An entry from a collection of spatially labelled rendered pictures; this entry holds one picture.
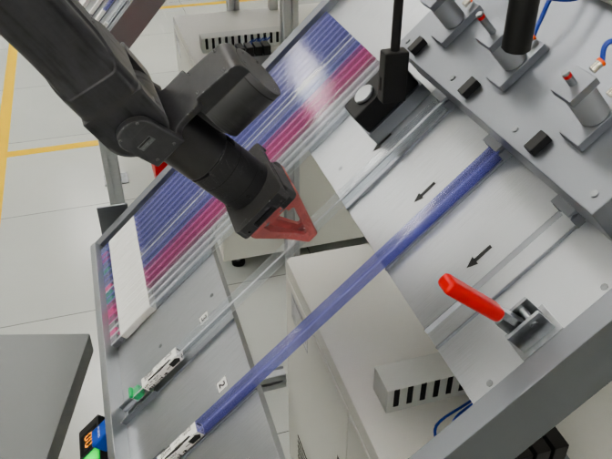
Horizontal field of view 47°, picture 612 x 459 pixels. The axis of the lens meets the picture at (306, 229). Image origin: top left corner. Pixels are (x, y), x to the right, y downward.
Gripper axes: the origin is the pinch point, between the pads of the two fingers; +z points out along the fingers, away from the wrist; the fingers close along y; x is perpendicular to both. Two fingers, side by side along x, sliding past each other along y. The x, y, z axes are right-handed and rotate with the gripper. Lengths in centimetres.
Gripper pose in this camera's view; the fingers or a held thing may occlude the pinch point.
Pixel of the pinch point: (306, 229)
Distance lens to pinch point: 76.5
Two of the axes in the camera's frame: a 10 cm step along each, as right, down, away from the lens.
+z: 6.6, 4.9, 5.7
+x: -7.0, 6.8, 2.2
